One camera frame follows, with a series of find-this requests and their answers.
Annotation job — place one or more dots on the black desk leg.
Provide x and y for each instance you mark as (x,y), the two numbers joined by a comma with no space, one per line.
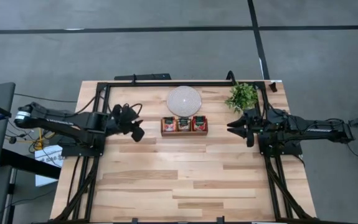
(29,163)

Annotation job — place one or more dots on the white cardboard box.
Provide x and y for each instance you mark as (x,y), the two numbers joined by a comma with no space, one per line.
(49,155)

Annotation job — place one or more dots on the wooden tea box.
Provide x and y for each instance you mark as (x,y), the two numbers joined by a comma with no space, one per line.
(184,133)

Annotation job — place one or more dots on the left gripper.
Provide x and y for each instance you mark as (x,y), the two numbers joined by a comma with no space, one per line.
(125,127)

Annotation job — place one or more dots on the small black camera mount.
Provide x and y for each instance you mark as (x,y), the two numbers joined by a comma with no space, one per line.
(134,221)
(220,220)

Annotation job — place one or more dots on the black bar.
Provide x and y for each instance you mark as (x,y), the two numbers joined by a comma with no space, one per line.
(143,76)

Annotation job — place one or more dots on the red strawberry tea packet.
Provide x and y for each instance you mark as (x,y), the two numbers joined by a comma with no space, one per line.
(199,123)

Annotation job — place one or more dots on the orange tea packet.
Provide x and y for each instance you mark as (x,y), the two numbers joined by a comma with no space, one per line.
(169,125)

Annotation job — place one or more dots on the black curved clamp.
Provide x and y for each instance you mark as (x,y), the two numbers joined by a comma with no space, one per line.
(231,76)

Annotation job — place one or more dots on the round woven white mat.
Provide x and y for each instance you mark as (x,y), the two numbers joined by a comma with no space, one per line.
(184,101)

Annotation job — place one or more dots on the beige tea packet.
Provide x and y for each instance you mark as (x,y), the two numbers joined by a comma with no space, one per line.
(184,124)

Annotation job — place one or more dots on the green plant in white pot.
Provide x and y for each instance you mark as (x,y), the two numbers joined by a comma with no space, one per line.
(242,96)

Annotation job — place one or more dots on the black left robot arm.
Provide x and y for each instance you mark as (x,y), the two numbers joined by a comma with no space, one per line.
(63,123)

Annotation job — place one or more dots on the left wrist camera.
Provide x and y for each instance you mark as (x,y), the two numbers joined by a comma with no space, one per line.
(129,115)

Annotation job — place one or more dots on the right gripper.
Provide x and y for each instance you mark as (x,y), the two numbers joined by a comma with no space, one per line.
(251,124)

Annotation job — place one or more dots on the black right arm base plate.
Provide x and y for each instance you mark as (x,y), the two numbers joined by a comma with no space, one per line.
(287,152)

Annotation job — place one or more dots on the small black bracket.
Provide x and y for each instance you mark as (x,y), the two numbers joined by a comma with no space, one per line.
(272,86)

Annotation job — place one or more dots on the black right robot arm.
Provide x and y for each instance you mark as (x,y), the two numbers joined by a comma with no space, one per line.
(306,127)

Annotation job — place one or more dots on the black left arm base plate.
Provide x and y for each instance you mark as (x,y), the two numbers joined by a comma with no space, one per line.
(79,152)

